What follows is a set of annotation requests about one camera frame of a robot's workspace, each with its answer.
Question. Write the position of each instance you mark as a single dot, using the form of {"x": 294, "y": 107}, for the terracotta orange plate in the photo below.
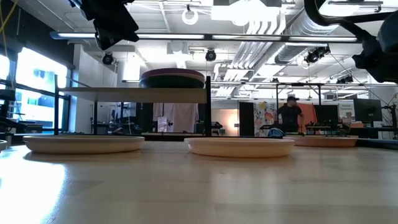
{"x": 326, "y": 142}

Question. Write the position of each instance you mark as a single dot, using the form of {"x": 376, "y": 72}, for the beige plate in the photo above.
{"x": 84, "y": 146}

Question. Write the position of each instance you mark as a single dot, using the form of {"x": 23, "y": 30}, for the peach plate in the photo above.
{"x": 239, "y": 148}

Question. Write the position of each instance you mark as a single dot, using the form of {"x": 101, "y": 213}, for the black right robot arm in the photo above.
{"x": 388, "y": 31}

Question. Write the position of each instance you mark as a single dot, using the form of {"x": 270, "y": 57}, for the wooden shelf with black legs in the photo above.
{"x": 133, "y": 95}

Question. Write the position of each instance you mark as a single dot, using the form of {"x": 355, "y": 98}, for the black computer monitor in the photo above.
{"x": 326, "y": 114}
{"x": 367, "y": 109}

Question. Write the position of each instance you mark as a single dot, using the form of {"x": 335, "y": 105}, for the white sign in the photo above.
{"x": 346, "y": 109}

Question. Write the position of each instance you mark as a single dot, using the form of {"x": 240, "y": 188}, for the black ceiling spotlight cluster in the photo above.
{"x": 315, "y": 55}

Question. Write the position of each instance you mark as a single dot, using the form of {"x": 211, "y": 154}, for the orange cloth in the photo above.
{"x": 311, "y": 115}

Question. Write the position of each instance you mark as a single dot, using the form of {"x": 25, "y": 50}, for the black bar with white lights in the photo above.
{"x": 208, "y": 37}

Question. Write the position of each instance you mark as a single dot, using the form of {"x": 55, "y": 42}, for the person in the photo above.
{"x": 289, "y": 116}

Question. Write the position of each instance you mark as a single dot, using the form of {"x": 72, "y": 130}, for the white ceiling pipe bundle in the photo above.
{"x": 258, "y": 46}

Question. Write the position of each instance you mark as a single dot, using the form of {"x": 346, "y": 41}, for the blue round object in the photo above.
{"x": 276, "y": 133}

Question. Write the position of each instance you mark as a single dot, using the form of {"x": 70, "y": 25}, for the colourful poster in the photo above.
{"x": 265, "y": 116}

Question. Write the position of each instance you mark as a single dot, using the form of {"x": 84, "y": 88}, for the black panel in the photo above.
{"x": 246, "y": 117}

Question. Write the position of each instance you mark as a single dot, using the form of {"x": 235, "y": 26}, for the black workstation frame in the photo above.
{"x": 301, "y": 84}

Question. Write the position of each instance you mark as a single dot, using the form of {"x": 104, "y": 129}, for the silver ventilation duct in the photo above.
{"x": 304, "y": 29}

